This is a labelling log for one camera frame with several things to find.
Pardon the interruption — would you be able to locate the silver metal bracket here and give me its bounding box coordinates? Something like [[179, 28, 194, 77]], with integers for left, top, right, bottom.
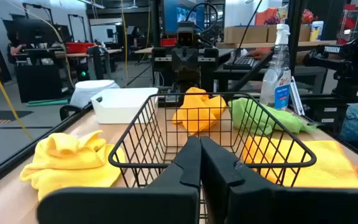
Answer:
[[290, 76, 306, 116]]

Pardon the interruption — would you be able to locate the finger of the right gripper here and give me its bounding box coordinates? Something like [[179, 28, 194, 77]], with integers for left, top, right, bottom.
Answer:
[[172, 48, 186, 91], [185, 48, 200, 91]]

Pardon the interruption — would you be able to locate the white plastic container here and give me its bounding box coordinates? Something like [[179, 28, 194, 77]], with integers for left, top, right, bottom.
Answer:
[[70, 80, 121, 109]]

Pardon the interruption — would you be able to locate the white plastic basket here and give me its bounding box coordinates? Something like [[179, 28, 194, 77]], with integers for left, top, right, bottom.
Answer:
[[90, 86, 160, 124]]

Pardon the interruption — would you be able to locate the yellow cord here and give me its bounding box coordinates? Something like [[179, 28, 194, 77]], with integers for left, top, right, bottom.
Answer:
[[0, 42, 35, 141]]

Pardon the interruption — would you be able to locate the clear trigger spray bottle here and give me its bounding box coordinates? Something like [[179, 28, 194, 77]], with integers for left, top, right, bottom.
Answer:
[[259, 23, 292, 111]]

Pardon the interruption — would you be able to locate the black desk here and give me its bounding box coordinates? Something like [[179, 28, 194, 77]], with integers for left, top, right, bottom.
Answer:
[[213, 63, 329, 94]]

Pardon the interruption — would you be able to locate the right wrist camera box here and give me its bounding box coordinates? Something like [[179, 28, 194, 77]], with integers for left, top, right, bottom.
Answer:
[[177, 21, 196, 48]]

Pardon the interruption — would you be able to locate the blue lit monitor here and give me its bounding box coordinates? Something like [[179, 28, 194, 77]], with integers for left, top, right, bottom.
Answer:
[[162, 0, 205, 32]]

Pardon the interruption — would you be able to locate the red plastic bin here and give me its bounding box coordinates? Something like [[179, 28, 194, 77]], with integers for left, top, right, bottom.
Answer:
[[64, 42, 96, 55]]

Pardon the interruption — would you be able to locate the black keyboard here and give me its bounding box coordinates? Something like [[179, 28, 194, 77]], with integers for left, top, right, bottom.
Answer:
[[222, 55, 261, 71]]

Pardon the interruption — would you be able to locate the black cabinet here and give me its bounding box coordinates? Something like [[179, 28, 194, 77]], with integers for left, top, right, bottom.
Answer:
[[16, 63, 63, 103]]

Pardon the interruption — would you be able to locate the black wire basket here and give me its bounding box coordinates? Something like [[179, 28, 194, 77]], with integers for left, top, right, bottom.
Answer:
[[108, 92, 318, 224]]

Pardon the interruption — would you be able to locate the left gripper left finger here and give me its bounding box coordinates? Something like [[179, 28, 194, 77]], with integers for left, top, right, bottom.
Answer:
[[37, 136, 202, 224]]

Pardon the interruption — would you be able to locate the green microfiber towel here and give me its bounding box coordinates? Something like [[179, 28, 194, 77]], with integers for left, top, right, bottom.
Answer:
[[227, 98, 318, 136]]

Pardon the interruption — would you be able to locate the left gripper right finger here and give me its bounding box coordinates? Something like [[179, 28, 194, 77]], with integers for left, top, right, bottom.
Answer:
[[201, 136, 358, 224]]

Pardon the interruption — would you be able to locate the person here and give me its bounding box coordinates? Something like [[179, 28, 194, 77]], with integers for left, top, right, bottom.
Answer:
[[6, 30, 28, 66]]

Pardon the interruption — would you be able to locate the yellow microfiber towel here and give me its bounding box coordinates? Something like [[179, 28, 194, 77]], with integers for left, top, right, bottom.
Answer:
[[19, 129, 126, 200]]

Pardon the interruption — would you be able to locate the cardboard box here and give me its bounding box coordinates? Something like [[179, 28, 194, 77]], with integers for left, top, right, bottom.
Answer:
[[267, 24, 312, 43], [224, 25, 269, 44]]

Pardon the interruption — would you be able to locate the orange microfiber towel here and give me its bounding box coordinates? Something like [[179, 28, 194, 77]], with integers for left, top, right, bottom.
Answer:
[[242, 136, 358, 189], [172, 86, 228, 135]]

